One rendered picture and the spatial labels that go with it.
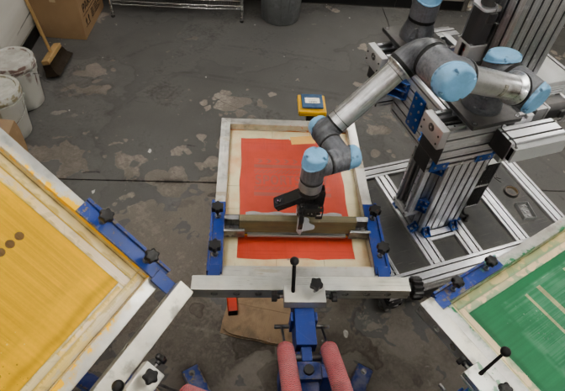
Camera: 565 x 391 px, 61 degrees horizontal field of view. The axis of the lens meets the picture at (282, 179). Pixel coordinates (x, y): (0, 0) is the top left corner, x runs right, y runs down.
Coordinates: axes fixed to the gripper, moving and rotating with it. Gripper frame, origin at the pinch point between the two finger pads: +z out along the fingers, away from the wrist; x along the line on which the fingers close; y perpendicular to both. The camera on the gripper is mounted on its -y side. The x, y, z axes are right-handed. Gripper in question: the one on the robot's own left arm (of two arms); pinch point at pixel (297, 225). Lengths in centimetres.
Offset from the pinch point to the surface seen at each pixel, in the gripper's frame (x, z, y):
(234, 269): -16.5, 2.2, -21.4
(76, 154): 135, 101, -132
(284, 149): 45.0, 5.7, -2.2
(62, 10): 277, 75, -172
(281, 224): -1.7, -2.8, -5.9
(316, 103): 75, 4, 14
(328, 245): -3.8, 5.7, 11.5
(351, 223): -1.7, -4.3, 18.1
